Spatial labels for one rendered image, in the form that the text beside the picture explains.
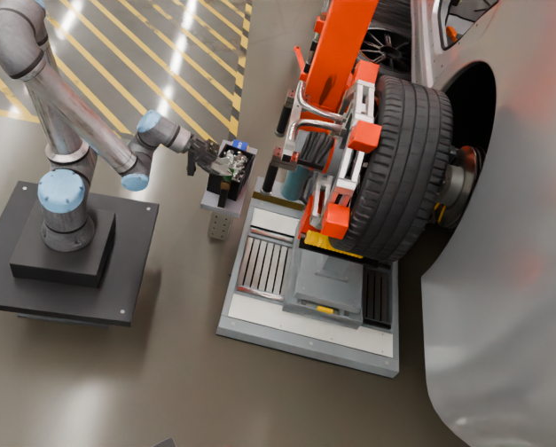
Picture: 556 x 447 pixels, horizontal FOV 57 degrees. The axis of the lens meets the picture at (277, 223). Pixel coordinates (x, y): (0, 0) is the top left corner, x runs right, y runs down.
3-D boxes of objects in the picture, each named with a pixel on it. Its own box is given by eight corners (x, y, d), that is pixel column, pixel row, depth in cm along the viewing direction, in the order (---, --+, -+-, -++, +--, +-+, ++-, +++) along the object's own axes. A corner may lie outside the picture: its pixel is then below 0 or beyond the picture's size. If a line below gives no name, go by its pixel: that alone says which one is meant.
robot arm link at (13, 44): (-4, 27, 126) (156, 189, 176) (11, 1, 134) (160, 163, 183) (-37, 45, 130) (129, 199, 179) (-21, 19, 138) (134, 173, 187)
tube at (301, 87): (344, 129, 180) (354, 105, 172) (292, 113, 179) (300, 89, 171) (347, 99, 192) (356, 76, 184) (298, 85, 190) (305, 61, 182)
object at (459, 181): (448, 245, 191) (490, 176, 172) (428, 239, 190) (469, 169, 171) (435, 198, 216) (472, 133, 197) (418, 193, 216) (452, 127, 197)
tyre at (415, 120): (468, 162, 144) (442, 60, 192) (390, 140, 143) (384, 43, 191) (381, 299, 190) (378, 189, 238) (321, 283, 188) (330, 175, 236)
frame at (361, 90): (320, 259, 191) (372, 154, 151) (303, 254, 191) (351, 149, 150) (332, 165, 227) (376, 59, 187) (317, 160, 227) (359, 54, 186)
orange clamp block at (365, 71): (373, 89, 184) (379, 65, 184) (352, 82, 184) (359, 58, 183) (369, 92, 191) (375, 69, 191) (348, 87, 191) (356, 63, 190)
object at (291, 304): (356, 331, 234) (364, 320, 226) (281, 311, 231) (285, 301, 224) (360, 247, 267) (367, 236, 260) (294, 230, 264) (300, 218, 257)
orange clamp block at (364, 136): (369, 154, 162) (377, 147, 153) (345, 147, 162) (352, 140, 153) (374, 133, 163) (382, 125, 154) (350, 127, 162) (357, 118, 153)
